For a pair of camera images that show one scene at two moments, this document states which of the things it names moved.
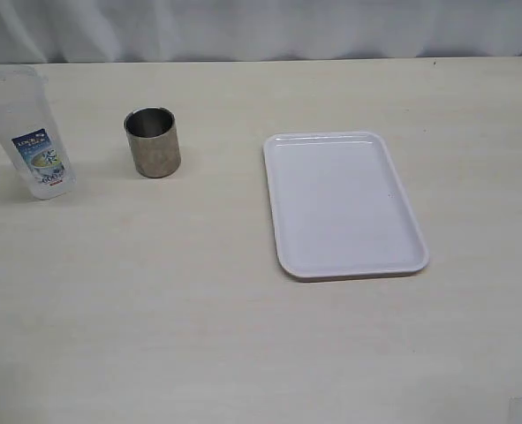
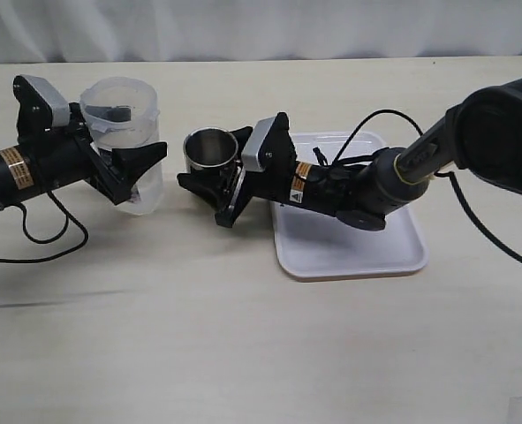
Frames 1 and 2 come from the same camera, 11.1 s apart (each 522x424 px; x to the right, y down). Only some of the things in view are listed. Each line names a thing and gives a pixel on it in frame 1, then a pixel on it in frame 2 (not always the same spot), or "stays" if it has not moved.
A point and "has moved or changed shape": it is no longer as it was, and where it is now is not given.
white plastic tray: [339, 208] stays
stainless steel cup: [154, 136] → [209, 149]
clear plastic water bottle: [17, 100] has moved or changed shape
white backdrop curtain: [111, 31] stays
